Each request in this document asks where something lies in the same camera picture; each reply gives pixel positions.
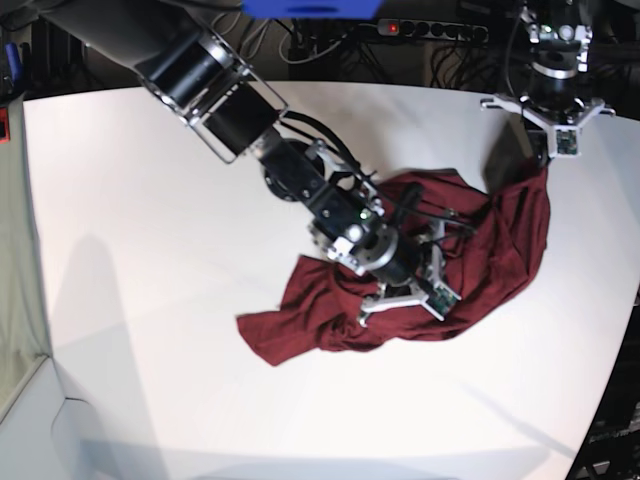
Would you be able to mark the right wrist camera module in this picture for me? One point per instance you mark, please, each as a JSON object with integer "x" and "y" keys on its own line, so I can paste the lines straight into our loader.
{"x": 440, "y": 301}

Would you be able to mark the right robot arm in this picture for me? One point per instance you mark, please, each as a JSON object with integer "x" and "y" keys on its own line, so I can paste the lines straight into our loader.
{"x": 194, "y": 72}

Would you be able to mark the black power strip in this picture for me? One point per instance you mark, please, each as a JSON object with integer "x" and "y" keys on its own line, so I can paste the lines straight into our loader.
{"x": 432, "y": 30}

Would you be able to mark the blue bottle left edge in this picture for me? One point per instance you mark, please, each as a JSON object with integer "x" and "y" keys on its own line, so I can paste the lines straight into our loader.
{"x": 14, "y": 62}

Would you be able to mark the blue box at top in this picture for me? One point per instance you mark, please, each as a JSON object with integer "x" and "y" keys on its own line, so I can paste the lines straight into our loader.
{"x": 312, "y": 9}

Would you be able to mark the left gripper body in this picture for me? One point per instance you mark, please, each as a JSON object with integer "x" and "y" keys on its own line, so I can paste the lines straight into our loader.
{"x": 548, "y": 102}

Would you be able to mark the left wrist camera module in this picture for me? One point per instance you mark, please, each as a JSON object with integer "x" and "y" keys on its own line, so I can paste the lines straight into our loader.
{"x": 563, "y": 141}

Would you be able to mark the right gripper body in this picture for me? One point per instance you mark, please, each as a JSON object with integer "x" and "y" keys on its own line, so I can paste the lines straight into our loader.
{"x": 407, "y": 268}

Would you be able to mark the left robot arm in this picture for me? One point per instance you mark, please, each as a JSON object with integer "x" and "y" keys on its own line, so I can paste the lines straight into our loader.
{"x": 559, "y": 35}

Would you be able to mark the red black device left edge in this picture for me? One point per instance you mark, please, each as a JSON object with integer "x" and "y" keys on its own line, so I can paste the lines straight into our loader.
{"x": 5, "y": 135}

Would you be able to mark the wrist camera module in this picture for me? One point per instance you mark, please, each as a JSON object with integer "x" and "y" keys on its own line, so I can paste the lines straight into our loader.
{"x": 563, "y": 141}
{"x": 440, "y": 301}

